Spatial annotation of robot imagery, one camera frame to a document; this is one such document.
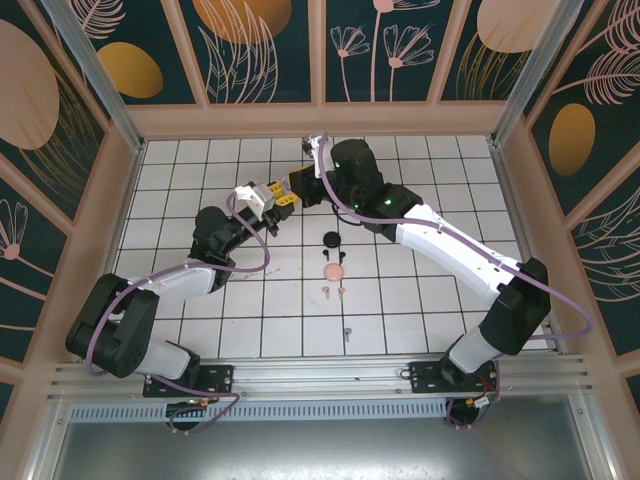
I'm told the grey metal shelf plate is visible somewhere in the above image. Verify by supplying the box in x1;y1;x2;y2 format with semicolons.
29;419;616;480

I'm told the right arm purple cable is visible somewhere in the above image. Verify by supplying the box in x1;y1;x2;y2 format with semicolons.
317;131;594;432

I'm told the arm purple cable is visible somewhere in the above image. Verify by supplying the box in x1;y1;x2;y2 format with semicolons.
84;192;274;437
317;131;594;432

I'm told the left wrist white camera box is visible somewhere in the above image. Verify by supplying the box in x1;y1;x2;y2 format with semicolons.
233;182;277;215

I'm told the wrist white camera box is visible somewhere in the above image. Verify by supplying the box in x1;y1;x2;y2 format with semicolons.
233;182;277;215
300;132;330;162

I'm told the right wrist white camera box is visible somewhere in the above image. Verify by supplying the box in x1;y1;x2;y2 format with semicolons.
300;132;330;162

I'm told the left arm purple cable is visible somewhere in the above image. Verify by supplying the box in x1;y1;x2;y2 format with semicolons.
84;192;274;437

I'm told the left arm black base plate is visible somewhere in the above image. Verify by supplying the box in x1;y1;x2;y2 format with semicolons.
142;363;236;399

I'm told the aluminium side rail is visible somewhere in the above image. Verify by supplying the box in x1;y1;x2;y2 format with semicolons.
487;139;569;351

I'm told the aluminium mounting rail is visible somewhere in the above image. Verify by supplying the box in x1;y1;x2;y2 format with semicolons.
47;354;594;401

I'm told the aluminium corner post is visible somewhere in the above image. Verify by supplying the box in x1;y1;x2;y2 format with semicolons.
489;0;584;149
39;0;146;154

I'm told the grey slotted cable duct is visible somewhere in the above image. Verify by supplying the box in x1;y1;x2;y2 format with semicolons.
67;398;451;424

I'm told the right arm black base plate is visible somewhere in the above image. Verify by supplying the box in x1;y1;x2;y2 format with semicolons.
407;358;501;396

